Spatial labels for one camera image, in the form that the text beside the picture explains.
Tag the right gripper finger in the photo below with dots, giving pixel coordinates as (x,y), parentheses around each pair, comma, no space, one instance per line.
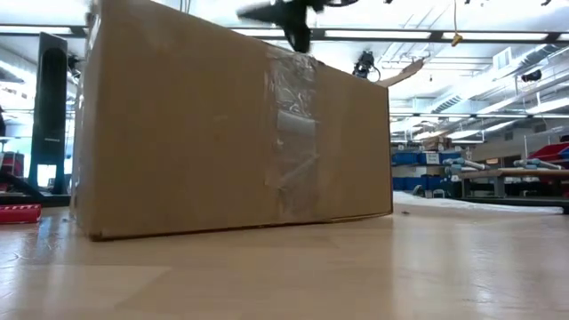
(298,35)
(262,12)

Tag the brown cardboard box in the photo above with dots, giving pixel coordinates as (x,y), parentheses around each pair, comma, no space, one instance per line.
(178,133)

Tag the red box cutter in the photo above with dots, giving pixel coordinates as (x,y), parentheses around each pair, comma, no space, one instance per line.
(20,214)

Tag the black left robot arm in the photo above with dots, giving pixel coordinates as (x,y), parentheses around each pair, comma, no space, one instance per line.
(2,122)

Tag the yellow hanging tag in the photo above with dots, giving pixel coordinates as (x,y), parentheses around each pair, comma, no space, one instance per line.
(456,40)

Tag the blue storage bin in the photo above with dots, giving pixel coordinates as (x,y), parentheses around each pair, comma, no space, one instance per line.
(406,158)
(418,183)

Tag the cardboard box on shelf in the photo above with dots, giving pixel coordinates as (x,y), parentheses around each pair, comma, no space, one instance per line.
(438,143)

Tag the white air vent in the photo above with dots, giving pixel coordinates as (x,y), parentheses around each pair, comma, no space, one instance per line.
(502,60)

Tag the grey blue robot tube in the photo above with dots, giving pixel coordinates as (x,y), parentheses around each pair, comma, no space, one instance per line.
(540,163)
(471,164)

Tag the tall black tower stand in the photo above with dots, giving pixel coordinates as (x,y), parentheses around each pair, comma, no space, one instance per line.
(49,111)

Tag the wooden workbench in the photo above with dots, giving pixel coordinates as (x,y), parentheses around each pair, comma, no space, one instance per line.
(511,174)

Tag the red storage bin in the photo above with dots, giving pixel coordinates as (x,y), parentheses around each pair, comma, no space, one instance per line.
(551,152)

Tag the red crate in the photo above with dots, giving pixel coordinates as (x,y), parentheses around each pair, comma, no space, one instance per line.
(12,163)

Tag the black overhead frame beam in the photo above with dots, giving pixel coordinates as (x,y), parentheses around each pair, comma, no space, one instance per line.
(435,35)

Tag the black dome camera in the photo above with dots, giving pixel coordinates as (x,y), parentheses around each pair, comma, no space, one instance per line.
(531,75)

